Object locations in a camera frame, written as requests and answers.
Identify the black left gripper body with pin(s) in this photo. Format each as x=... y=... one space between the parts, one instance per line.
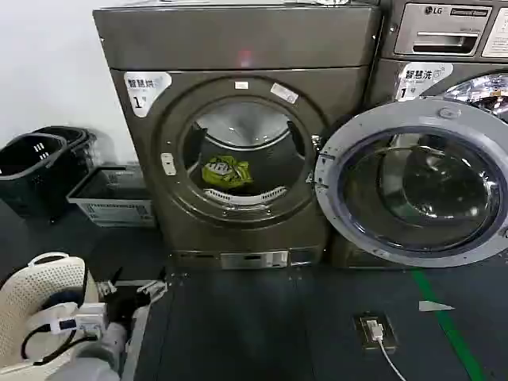
x=125 y=307

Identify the green floor tape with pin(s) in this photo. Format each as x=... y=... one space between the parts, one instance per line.
x=448 y=329

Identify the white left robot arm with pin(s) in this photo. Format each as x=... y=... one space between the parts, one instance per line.
x=105 y=343

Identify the grey front-load dryer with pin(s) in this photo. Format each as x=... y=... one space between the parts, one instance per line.
x=254 y=47

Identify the grey machine with silver drawer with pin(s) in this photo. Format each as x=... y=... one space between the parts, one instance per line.
x=428 y=28

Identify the white paper scrap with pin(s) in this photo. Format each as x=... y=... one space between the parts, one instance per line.
x=432 y=306

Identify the white perforated laundry basket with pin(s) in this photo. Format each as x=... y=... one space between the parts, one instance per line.
x=28 y=285

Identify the dark blue cloth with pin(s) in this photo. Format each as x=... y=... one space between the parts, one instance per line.
x=65 y=297

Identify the black plastic basket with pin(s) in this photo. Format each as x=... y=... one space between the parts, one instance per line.
x=28 y=170
x=77 y=137

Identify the round glass dryer door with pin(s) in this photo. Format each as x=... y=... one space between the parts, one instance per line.
x=420 y=178

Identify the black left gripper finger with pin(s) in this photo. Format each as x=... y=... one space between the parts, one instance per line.
x=152 y=286
x=109 y=286

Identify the dark floor socket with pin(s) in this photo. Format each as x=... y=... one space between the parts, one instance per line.
x=363 y=333

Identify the yellow-green garment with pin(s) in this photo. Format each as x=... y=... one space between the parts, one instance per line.
x=226 y=171

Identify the grey plastic crate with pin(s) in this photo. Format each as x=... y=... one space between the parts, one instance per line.
x=115 y=208

